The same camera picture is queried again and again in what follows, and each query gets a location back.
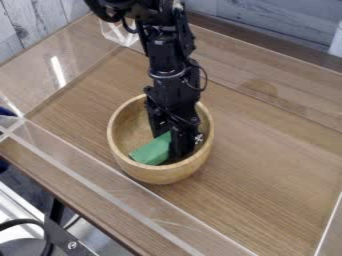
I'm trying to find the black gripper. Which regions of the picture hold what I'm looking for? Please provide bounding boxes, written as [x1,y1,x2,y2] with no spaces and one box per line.
[144,68,203,162]

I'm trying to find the green rectangular block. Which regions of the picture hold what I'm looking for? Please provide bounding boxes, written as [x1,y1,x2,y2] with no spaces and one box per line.
[130,132,171,166]

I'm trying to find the brown wooden bowl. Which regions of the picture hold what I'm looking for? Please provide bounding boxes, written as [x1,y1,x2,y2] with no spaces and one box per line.
[107,94,214,184]

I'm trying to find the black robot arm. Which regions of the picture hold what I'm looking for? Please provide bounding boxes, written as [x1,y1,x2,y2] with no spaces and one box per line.
[84,0,206,161]

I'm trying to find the black table leg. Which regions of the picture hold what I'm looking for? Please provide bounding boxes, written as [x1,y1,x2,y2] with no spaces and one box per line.
[49,199,65,224]

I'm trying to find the blue object at edge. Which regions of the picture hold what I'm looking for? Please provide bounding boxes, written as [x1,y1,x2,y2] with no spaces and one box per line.
[0,106,17,116]

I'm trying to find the clear acrylic back wall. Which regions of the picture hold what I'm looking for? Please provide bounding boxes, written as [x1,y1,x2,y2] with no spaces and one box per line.
[126,6,342,134]

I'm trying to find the clear acrylic wall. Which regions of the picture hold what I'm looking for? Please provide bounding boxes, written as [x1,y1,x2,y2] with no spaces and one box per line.
[0,14,119,116]
[0,116,256,256]
[126,6,342,134]

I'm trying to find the clear acrylic corner bracket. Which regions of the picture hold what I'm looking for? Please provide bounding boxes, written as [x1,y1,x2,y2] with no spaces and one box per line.
[100,21,139,47]

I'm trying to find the clear acrylic front wall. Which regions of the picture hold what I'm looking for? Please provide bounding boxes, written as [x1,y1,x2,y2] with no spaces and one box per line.
[0,116,256,256]

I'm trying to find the clear acrylic left wall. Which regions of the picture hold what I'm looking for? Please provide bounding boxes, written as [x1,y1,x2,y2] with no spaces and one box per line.
[0,14,119,116]

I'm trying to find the metal bracket with screw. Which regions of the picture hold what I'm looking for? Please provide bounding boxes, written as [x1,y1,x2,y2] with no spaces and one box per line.
[41,219,99,256]

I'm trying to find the black cable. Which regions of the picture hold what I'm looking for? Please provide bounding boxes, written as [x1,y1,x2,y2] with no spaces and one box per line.
[0,219,52,256]

